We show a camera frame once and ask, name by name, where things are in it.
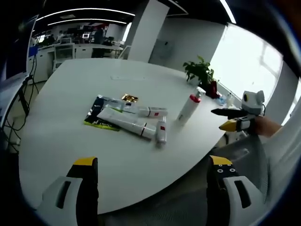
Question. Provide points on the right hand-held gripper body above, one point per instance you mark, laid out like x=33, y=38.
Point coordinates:
x=252, y=103

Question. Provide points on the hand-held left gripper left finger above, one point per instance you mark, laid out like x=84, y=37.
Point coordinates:
x=87, y=195

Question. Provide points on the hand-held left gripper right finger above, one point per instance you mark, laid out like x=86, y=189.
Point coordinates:
x=216, y=197

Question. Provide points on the red-banded skincare pump bottle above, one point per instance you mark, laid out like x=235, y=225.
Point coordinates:
x=189, y=108

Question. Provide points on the small white skincare bottle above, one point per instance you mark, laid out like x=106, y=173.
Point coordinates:
x=161, y=131

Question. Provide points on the white skincare box red square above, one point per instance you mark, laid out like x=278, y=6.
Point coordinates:
x=152, y=111

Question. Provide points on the white skincare tube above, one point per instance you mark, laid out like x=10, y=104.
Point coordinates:
x=122, y=120

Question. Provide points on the silver green skincare pouch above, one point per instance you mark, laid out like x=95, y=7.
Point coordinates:
x=95, y=110

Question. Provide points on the gold skincare sachet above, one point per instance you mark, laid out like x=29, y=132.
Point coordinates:
x=129, y=97

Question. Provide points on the small clear spray bottle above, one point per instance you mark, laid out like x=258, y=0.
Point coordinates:
x=230, y=100

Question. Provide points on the blue storage bin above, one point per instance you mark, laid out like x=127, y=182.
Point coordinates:
x=33, y=51

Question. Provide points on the person's right hand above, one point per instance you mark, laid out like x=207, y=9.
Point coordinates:
x=266, y=127

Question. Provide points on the blue white tissue packet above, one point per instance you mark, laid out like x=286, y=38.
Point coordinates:
x=221, y=100

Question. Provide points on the large bright window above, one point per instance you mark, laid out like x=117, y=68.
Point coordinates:
x=247, y=58

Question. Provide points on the potted green plant red wrap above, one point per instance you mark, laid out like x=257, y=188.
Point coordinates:
x=200, y=70

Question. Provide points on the person's white shirt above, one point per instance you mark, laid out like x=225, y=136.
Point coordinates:
x=284, y=164

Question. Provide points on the linear ceiling lights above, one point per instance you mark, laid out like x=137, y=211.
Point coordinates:
x=228, y=10

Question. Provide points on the white office chair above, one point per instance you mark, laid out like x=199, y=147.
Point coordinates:
x=124, y=52

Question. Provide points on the white side desk black legs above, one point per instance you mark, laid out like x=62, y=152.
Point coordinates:
x=11, y=82

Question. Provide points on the row of white office desks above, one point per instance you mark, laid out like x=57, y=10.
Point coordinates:
x=82, y=50

